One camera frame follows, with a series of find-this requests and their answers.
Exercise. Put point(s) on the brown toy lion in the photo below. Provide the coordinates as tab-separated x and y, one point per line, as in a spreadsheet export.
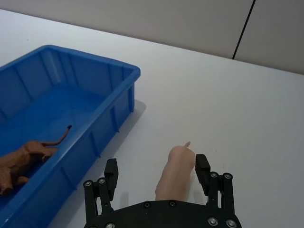
26	156

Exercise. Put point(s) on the pink toy pig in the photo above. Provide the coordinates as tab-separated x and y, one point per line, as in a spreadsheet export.
174	175

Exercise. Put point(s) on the blue plastic bin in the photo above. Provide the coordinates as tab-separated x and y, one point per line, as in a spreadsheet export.
64	118

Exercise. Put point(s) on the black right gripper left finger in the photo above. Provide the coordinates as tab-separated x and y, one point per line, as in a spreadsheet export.
108	183

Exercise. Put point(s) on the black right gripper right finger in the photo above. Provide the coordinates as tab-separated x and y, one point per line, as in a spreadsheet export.
209	177

